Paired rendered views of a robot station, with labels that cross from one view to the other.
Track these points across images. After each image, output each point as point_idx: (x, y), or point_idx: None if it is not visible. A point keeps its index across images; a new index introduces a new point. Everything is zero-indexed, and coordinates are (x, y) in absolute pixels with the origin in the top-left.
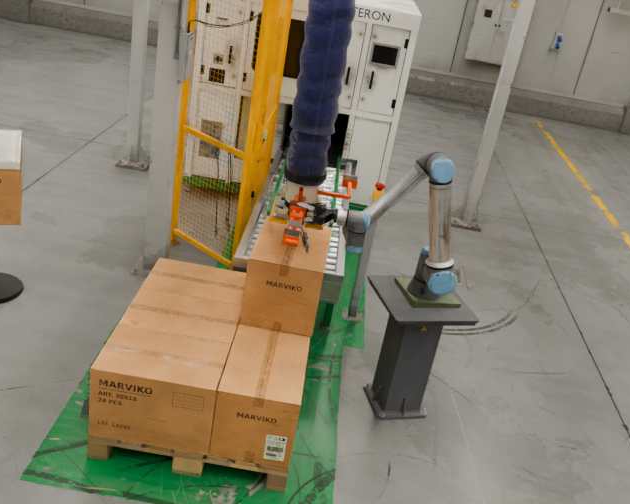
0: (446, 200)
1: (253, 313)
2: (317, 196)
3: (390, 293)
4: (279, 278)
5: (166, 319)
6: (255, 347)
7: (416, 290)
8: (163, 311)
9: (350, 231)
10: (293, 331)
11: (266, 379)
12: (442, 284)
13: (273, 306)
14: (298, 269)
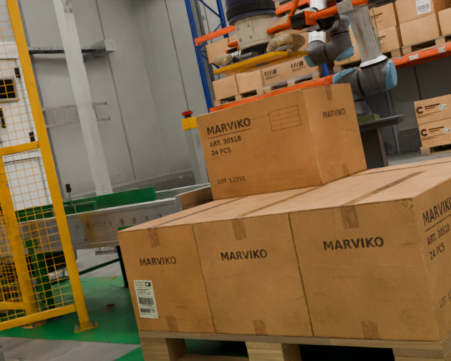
0: None
1: (327, 163)
2: None
3: None
4: (328, 104)
5: (292, 201)
6: (381, 173)
7: (361, 109)
8: (269, 205)
9: (342, 32)
10: (356, 170)
11: None
12: (394, 73)
13: (336, 145)
14: (336, 86)
